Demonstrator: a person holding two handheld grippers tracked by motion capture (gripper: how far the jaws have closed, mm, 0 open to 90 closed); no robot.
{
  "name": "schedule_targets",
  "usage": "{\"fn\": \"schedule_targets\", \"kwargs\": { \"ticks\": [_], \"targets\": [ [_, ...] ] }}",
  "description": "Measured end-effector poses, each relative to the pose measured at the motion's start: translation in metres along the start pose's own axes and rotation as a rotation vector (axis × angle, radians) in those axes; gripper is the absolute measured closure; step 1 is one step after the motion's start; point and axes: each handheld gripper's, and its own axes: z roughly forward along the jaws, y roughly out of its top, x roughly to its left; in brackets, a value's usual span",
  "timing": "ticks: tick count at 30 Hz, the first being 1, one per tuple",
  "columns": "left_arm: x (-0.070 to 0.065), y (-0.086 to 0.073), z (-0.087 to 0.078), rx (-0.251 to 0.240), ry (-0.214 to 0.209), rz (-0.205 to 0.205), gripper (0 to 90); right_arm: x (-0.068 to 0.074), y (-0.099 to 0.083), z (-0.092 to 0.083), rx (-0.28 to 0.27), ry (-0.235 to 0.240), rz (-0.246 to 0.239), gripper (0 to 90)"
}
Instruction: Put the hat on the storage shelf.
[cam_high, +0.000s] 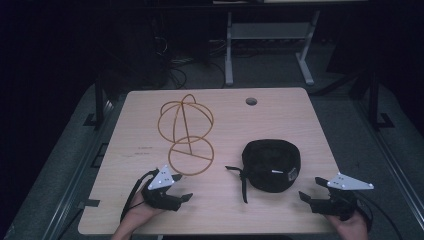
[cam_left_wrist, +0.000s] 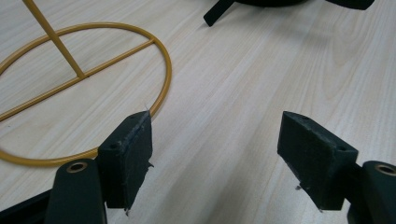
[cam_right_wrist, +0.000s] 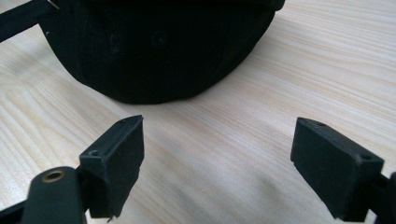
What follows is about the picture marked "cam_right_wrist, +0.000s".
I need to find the black baseball cap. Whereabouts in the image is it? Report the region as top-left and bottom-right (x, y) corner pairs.
(0, 0), (286, 105)

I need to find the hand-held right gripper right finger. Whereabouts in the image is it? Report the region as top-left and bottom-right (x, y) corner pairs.
(290, 117), (385, 223)

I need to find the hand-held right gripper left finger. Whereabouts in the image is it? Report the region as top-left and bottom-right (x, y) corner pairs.
(78, 115), (146, 219)

